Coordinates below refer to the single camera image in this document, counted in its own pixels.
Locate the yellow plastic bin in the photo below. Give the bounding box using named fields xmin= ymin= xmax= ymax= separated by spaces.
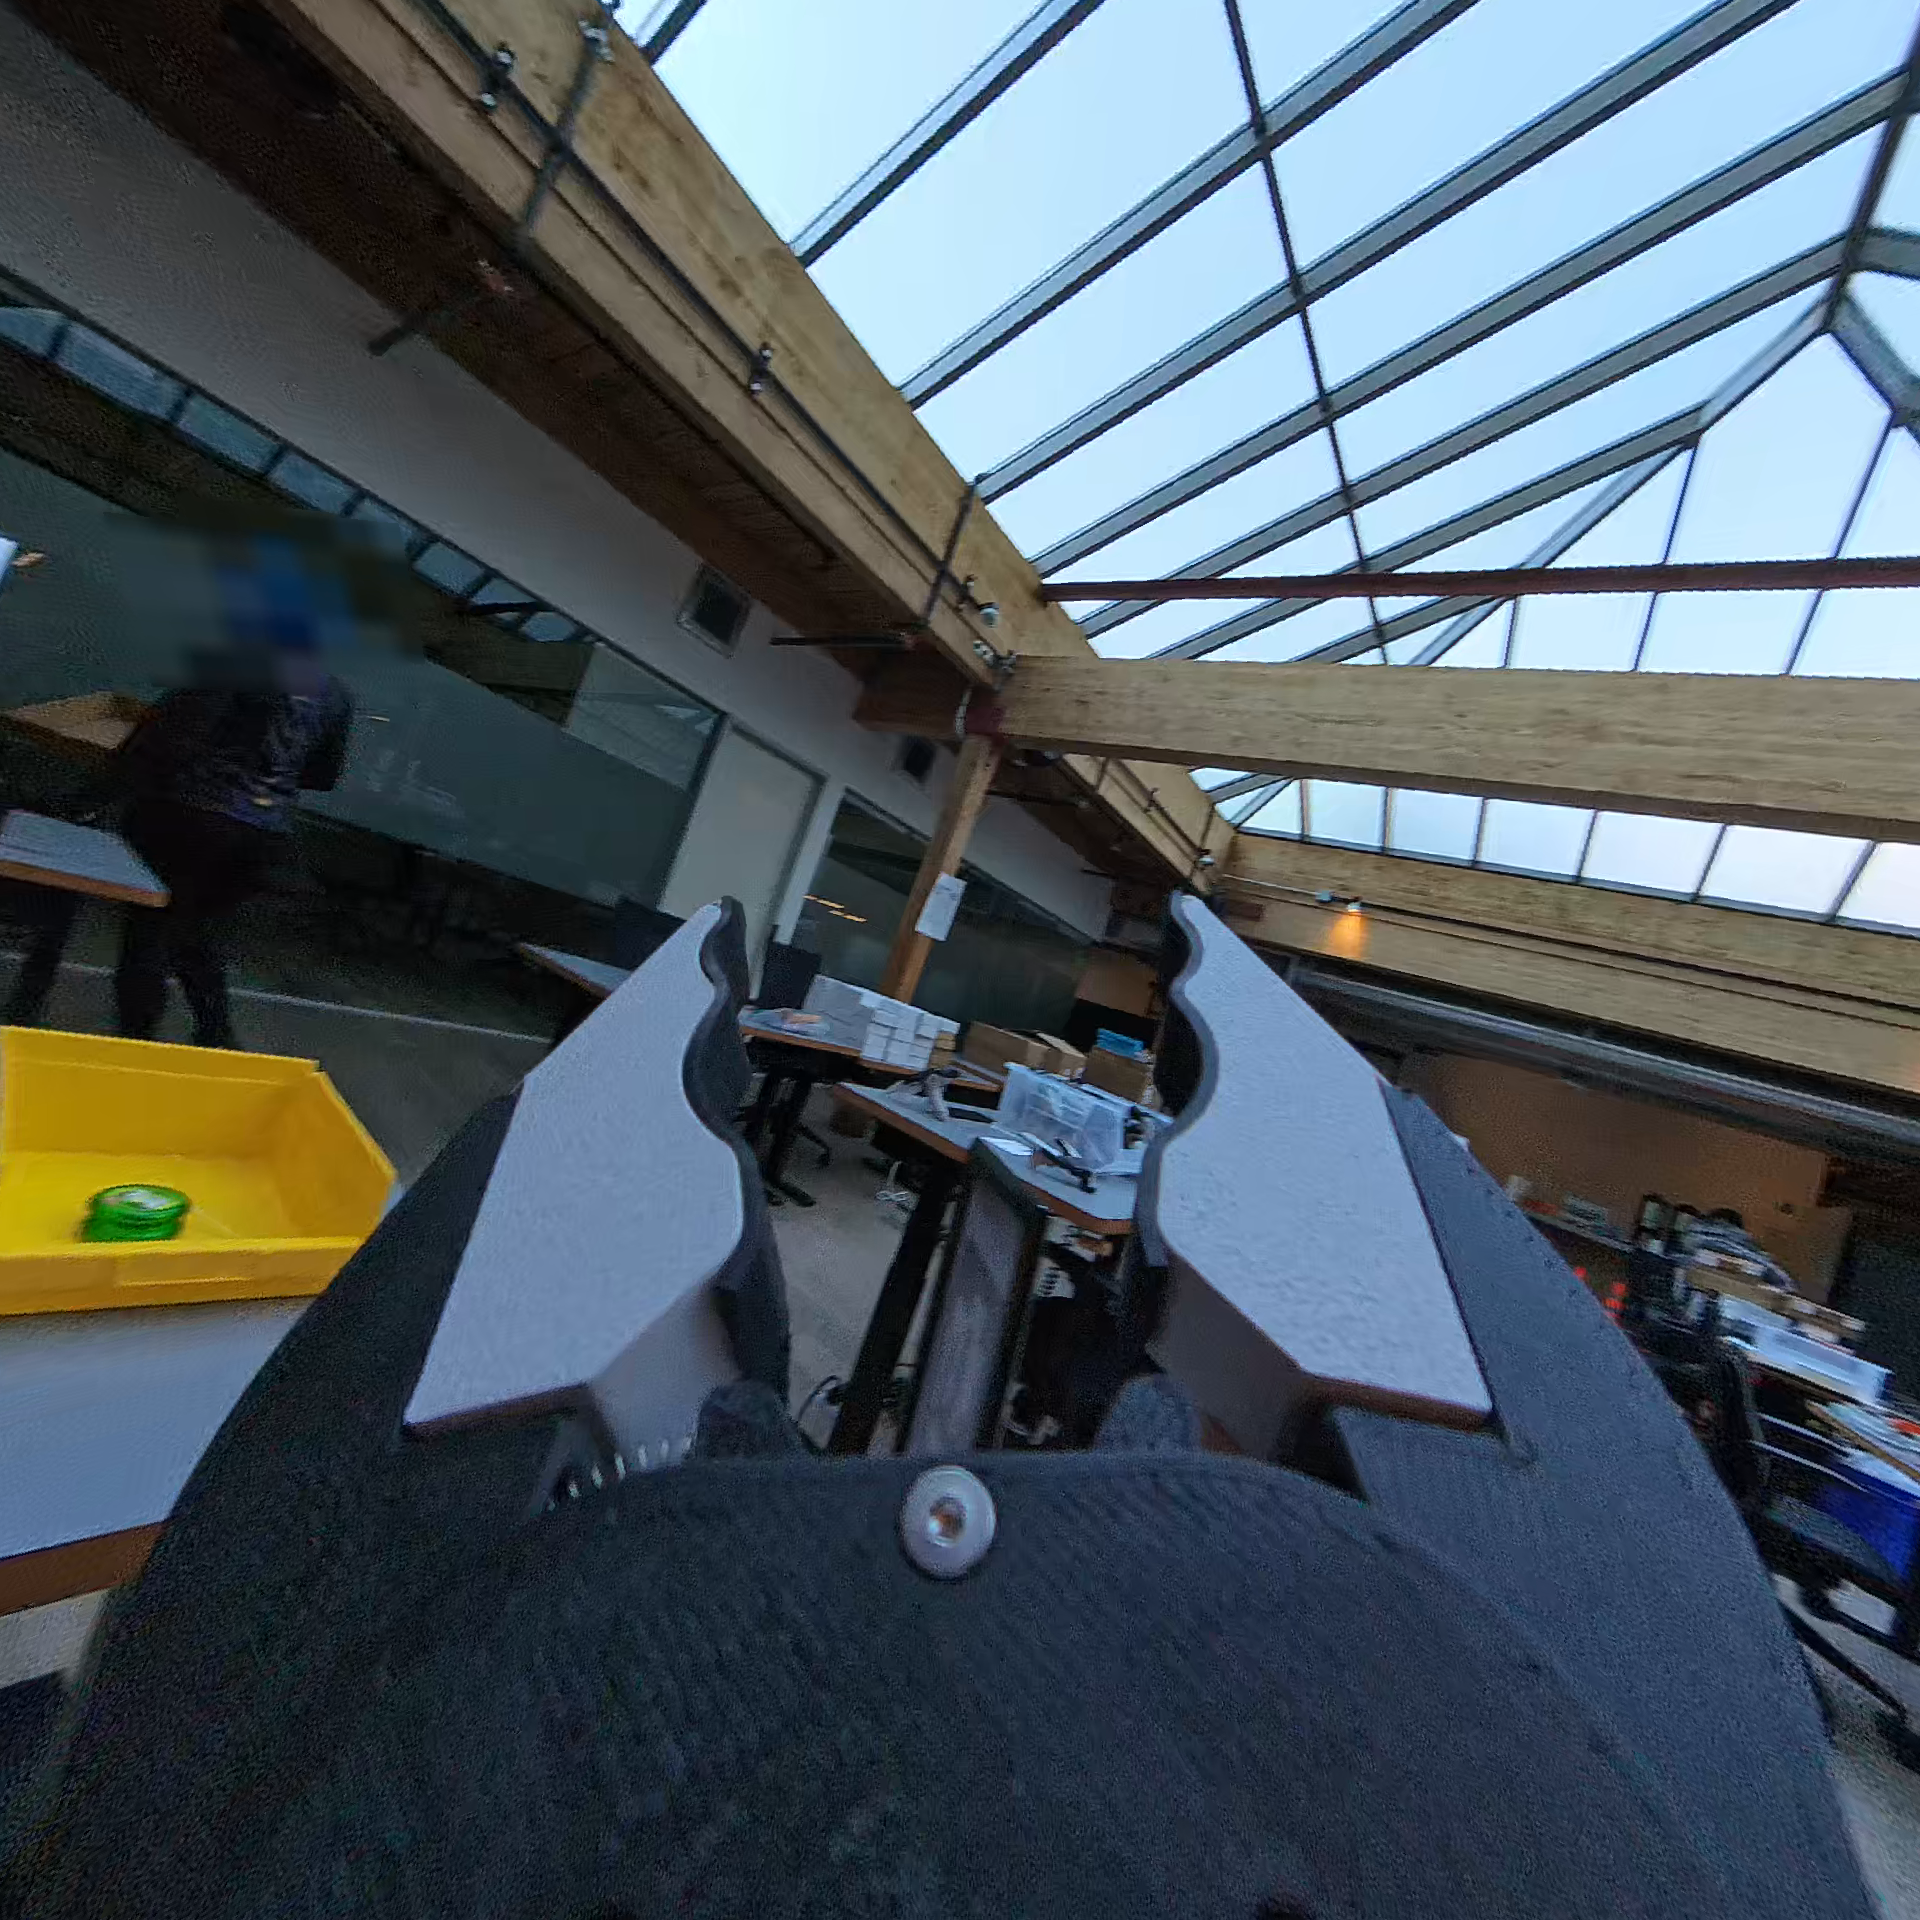
xmin=0 ymin=1025 xmax=399 ymax=1319

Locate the silver ventilation duct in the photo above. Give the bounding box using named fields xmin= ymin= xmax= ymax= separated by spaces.
xmin=1295 ymin=966 xmax=1920 ymax=1165

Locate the large wooden ceiling beam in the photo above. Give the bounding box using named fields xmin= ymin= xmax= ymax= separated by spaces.
xmin=993 ymin=655 xmax=1920 ymax=846

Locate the stack of white boxes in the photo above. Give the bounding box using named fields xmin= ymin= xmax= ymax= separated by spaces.
xmin=806 ymin=976 xmax=962 ymax=1071

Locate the white top office desk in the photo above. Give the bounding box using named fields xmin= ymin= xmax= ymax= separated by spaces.
xmin=0 ymin=808 xmax=170 ymax=911
xmin=516 ymin=942 xmax=1007 ymax=1208
xmin=1628 ymin=1191 xmax=1920 ymax=1491
xmin=829 ymin=1078 xmax=1144 ymax=1456

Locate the rust red ceiling pipe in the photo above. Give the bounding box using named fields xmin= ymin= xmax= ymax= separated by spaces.
xmin=1041 ymin=556 xmax=1920 ymax=605

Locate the wooden post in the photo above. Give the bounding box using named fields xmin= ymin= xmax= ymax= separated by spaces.
xmin=882 ymin=735 xmax=1004 ymax=1003

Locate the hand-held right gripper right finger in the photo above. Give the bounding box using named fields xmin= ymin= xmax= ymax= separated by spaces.
xmin=1130 ymin=892 xmax=1496 ymax=1471

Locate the clear plastic bin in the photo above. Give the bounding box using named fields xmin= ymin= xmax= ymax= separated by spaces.
xmin=997 ymin=1063 xmax=1175 ymax=1175

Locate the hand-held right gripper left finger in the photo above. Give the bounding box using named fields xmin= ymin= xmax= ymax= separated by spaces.
xmin=401 ymin=895 xmax=792 ymax=1479

